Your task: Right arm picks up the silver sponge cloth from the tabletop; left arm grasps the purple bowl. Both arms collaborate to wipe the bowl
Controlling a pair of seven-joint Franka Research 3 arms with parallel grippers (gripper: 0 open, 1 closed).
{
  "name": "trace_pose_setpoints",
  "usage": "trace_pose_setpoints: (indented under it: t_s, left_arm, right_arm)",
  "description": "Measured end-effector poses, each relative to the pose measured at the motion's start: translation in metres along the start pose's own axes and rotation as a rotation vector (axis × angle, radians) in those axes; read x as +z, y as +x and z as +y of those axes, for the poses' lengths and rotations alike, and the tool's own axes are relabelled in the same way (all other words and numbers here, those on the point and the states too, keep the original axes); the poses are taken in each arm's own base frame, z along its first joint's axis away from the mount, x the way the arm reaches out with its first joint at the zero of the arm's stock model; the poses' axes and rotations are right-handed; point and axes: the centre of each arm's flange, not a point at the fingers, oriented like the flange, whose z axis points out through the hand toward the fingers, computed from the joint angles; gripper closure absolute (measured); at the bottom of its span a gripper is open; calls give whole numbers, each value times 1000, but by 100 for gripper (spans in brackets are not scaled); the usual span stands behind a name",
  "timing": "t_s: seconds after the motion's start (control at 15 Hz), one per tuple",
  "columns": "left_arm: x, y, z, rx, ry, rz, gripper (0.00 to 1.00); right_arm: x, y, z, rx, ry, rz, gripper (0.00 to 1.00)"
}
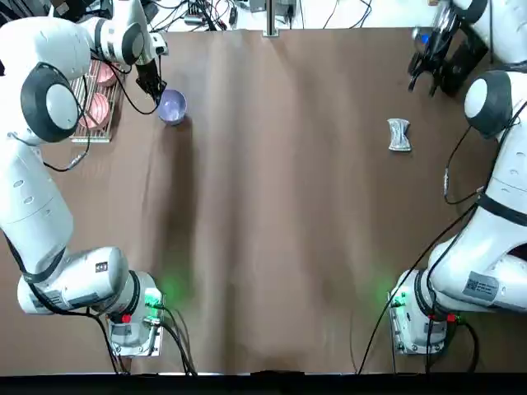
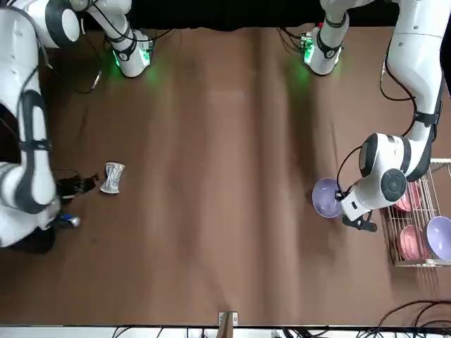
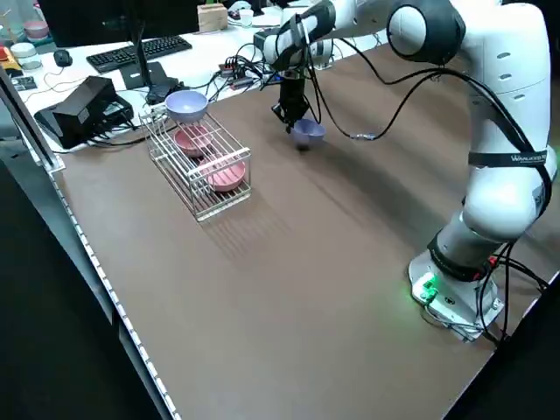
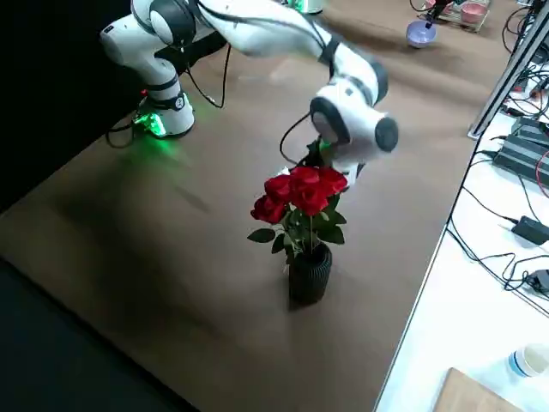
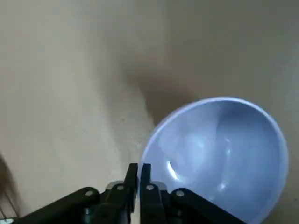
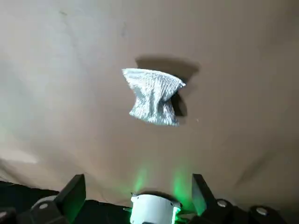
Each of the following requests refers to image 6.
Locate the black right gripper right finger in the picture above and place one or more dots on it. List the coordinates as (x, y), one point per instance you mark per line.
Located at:
(205, 206)

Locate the silver sponge cloth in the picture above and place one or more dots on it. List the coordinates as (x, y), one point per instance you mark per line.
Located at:
(154, 100)

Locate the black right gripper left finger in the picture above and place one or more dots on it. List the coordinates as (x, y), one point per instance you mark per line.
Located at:
(70, 200)

